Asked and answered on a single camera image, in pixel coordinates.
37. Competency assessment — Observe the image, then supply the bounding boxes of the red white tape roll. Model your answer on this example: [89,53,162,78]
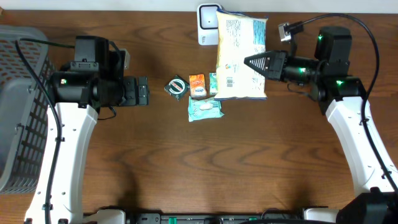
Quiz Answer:
[164,75,190,101]

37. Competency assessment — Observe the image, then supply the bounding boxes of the small teal tissue pack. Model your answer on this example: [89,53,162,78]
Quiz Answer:
[209,73,218,95]

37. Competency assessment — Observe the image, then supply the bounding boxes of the small orange tissue pack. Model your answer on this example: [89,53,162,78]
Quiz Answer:
[189,74,207,98]

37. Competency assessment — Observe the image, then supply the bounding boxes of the green Zappy wipes pack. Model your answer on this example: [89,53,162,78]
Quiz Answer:
[188,96,224,122]

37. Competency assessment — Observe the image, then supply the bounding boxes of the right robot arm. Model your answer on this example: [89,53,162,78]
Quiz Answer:
[244,26,397,223]

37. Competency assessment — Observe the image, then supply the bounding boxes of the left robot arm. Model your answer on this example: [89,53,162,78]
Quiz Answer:
[24,35,149,223]

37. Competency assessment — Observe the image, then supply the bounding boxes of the white barcode scanner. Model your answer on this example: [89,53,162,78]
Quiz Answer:
[197,3,222,46]

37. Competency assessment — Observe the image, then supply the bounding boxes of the grey plastic mesh basket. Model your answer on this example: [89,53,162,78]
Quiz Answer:
[1,25,55,194]

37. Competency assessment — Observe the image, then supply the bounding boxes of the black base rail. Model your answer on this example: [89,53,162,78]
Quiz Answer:
[83,212,304,224]

